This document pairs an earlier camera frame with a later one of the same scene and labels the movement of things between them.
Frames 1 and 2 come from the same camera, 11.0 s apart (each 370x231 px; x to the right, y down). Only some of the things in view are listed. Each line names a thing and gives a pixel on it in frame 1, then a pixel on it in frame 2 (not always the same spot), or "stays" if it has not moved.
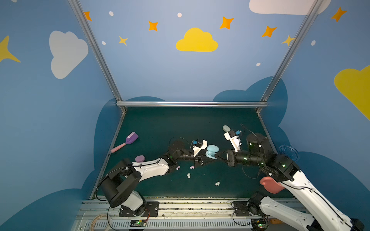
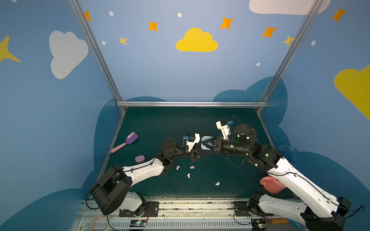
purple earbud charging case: [140, 158] stays
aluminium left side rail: [122, 119] stays
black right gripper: [230, 157] -> [218, 144]
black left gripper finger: [205, 161] -> [203, 154]
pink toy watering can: [271, 186] stays
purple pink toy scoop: [131, 137] stays
